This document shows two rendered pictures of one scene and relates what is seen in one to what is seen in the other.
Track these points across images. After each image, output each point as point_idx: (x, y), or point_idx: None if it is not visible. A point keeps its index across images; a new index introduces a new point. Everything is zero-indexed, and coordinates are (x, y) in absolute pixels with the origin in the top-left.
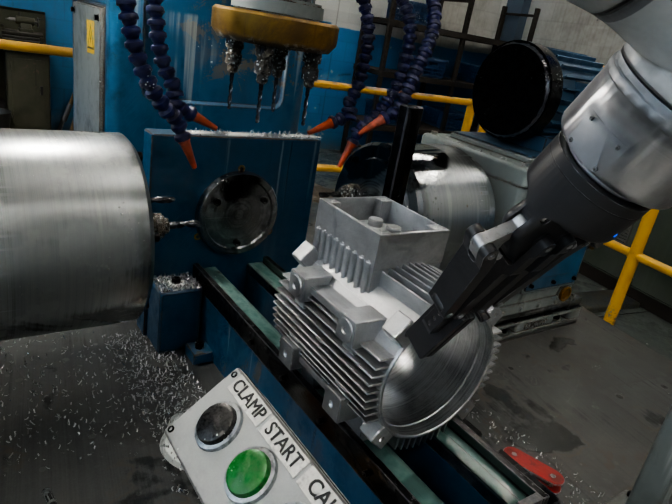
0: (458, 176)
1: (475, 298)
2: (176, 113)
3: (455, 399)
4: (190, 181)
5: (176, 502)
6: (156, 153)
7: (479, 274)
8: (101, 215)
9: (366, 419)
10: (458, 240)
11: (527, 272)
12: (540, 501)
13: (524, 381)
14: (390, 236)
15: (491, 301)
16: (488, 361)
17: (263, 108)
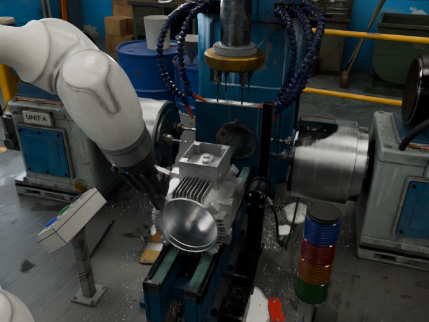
0: (332, 144)
1: (139, 187)
2: (182, 96)
3: (209, 245)
4: (212, 122)
5: (138, 241)
6: (196, 108)
7: (120, 176)
8: None
9: (156, 229)
10: (324, 182)
11: (150, 183)
12: (193, 293)
13: (355, 285)
14: (183, 162)
15: (154, 192)
16: (217, 232)
17: (271, 89)
